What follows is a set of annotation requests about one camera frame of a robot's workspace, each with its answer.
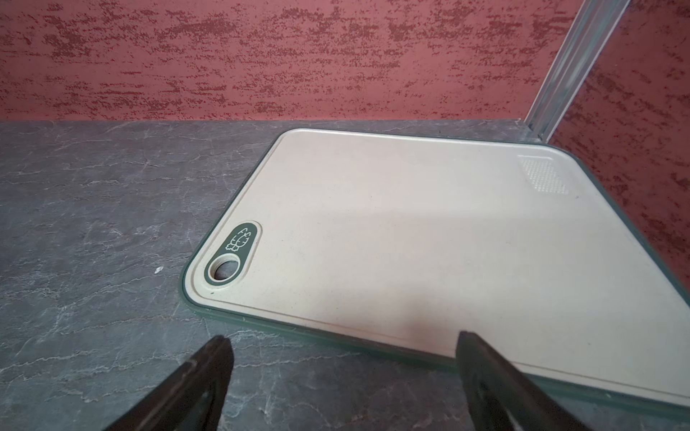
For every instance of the right aluminium corner post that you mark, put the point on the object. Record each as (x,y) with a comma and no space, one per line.
(588,35)

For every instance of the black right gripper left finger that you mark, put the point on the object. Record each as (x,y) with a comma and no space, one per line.
(190,398)

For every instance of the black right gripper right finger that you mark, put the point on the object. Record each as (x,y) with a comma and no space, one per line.
(500,397)

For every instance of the beige green-rimmed cutting board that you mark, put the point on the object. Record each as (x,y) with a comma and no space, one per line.
(396,244)

